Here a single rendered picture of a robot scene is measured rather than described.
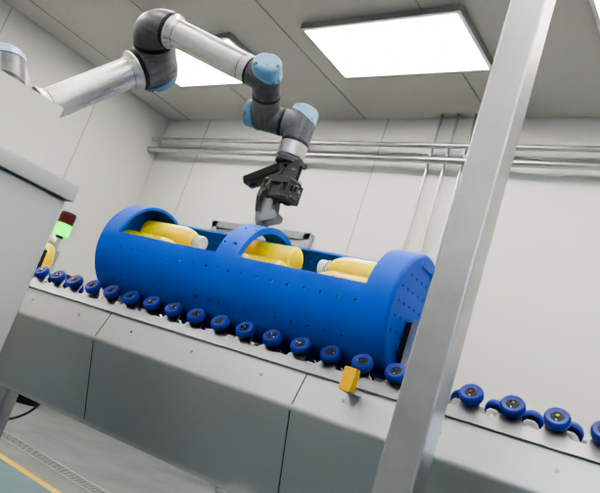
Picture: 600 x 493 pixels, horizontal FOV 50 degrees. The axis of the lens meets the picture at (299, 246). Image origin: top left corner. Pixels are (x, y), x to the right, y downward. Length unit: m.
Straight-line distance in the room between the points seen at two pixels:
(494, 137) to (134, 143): 6.66
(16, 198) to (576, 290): 3.85
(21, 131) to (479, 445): 1.15
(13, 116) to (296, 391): 0.85
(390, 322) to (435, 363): 0.32
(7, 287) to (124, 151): 6.05
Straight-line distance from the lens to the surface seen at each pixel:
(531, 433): 1.20
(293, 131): 1.71
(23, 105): 1.58
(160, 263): 1.64
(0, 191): 1.48
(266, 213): 1.65
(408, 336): 1.35
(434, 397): 0.99
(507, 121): 1.11
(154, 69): 1.91
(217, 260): 1.52
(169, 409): 1.54
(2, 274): 1.51
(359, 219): 5.56
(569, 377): 4.56
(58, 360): 1.83
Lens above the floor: 0.87
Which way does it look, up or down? 12 degrees up
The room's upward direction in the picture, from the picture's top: 19 degrees clockwise
